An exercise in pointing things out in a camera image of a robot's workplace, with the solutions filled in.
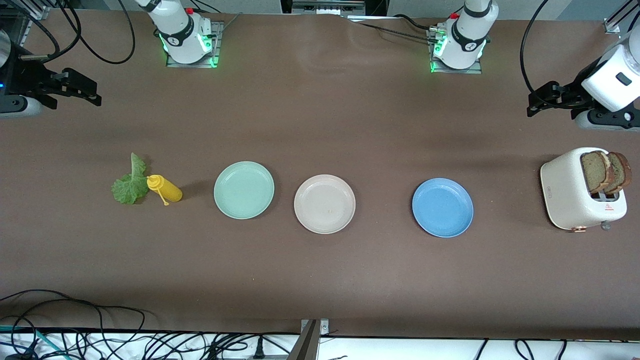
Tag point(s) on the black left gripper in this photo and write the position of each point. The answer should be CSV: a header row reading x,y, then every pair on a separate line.
x,y
575,90

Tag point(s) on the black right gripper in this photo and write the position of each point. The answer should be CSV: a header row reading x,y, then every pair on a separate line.
x,y
31,78

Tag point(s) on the brown bread slice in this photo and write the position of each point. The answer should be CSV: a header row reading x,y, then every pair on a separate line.
x,y
594,172
622,172

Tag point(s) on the green lettuce leaf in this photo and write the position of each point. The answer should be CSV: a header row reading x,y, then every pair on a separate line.
x,y
129,189

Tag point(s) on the yellow mustard squeeze bottle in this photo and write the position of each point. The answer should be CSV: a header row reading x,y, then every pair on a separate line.
x,y
170,190

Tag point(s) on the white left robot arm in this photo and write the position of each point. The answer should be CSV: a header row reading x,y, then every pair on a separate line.
x,y
470,30

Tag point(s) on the blue plate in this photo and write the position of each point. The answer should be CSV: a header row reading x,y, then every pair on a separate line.
x,y
442,207

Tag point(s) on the mint green plate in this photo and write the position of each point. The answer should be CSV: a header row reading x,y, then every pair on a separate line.
x,y
244,190

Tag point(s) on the beige plate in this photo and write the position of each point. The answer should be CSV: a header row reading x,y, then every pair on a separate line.
x,y
325,204

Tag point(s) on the cream white toaster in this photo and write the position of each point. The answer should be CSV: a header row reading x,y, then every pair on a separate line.
x,y
565,190

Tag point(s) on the dark glass panel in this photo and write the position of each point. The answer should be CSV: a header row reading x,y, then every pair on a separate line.
x,y
12,25

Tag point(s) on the dark equipment box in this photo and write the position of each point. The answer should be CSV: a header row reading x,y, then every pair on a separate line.
x,y
325,6

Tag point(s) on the black power plug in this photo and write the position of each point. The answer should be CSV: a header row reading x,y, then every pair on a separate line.
x,y
258,351

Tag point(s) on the aluminium frame profile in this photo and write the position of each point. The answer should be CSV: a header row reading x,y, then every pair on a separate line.
x,y
612,25
41,12

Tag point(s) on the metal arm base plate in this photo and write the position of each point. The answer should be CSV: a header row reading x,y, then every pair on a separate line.
x,y
218,37
460,71

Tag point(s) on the grey metal camera bracket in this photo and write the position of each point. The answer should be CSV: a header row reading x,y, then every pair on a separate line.
x,y
306,345

